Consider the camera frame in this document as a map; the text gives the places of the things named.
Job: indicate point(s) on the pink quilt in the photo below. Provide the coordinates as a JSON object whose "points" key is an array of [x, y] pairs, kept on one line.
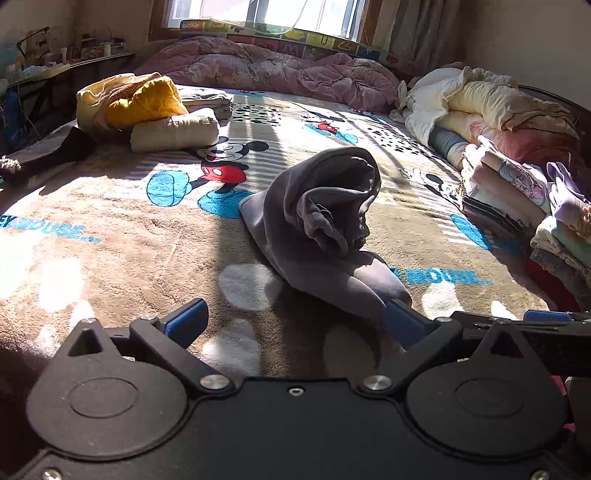
{"points": [[277, 69]]}

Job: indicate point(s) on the pile of desk clutter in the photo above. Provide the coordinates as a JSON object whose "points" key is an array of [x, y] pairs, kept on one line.
{"points": [[60, 53]]}

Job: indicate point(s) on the blue denim garment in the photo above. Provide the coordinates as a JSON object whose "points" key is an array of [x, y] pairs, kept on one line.
{"points": [[445, 143]]}

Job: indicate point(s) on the grey sweatshirt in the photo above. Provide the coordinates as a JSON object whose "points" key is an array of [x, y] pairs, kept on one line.
{"points": [[295, 258]]}

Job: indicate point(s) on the cartoon mouse printed blanket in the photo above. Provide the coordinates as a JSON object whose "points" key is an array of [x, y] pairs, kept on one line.
{"points": [[138, 258]]}

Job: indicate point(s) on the dark bed headboard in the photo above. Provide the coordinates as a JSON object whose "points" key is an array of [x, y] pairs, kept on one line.
{"points": [[565, 104]]}

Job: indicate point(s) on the window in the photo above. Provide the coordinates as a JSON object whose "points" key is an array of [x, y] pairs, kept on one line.
{"points": [[221, 11]]}

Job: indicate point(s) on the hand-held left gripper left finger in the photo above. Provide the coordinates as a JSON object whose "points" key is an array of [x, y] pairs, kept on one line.
{"points": [[187, 319]]}

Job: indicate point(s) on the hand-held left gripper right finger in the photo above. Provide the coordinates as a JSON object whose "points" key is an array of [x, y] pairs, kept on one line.
{"points": [[406, 324]]}

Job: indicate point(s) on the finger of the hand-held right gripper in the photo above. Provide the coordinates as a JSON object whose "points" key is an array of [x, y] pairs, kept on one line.
{"points": [[547, 316]]}

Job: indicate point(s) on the cream folded garment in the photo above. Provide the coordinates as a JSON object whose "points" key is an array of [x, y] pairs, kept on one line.
{"points": [[175, 131]]}

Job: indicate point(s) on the dark cloth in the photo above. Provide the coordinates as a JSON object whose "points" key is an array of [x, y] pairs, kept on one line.
{"points": [[69, 147]]}

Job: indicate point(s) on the beige curtain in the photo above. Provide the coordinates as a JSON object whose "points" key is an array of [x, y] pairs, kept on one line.
{"points": [[415, 27]]}

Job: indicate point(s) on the pale yellow garment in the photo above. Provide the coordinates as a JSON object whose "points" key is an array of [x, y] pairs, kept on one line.
{"points": [[92, 101]]}

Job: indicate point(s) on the folded grey clothes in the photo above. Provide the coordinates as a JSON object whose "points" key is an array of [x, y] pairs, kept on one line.
{"points": [[207, 99]]}

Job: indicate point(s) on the dark desk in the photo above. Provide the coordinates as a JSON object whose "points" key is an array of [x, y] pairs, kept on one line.
{"points": [[55, 83]]}

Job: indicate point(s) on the stack of folded clothes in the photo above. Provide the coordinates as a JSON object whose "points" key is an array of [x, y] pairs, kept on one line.
{"points": [[517, 194]]}

